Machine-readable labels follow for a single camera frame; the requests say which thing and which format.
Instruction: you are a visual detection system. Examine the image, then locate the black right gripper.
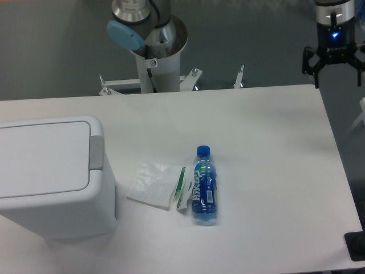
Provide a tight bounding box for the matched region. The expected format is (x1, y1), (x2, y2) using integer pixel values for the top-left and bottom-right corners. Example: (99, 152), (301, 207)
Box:
(302, 22), (364, 88)

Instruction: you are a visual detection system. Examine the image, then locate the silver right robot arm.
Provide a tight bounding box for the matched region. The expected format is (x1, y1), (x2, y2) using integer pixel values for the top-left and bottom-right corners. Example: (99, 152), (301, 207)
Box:
(302, 1), (364, 88)

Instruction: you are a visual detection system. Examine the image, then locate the white trash can lid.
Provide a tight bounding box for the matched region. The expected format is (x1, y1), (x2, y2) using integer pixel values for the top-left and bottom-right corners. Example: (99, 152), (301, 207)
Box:
(1, 122), (90, 198)

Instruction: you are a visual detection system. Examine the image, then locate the white plastic trash can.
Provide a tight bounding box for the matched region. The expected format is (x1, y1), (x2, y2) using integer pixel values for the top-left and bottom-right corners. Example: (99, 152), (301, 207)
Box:
(1, 115), (117, 239)

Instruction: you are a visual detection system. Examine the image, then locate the black table corner clamp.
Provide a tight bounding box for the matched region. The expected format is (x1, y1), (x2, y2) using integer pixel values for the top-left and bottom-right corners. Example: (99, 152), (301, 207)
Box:
(344, 231), (364, 261)

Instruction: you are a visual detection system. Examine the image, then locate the blue plastic drink bottle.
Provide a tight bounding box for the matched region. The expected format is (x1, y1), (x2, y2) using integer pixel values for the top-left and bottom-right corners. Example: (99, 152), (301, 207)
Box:
(192, 145), (218, 223)

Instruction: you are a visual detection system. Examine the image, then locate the white green plastic wrapper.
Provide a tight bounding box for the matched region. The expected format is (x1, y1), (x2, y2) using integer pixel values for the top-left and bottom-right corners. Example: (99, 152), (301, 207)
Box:
(127, 162), (194, 212)

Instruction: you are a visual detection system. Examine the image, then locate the white frame part right edge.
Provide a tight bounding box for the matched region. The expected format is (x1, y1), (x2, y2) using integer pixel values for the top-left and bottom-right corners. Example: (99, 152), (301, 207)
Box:
(351, 98), (365, 130)

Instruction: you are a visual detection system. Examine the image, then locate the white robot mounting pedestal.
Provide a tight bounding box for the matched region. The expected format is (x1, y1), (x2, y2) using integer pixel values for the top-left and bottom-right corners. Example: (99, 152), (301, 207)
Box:
(98, 48), (245, 96)

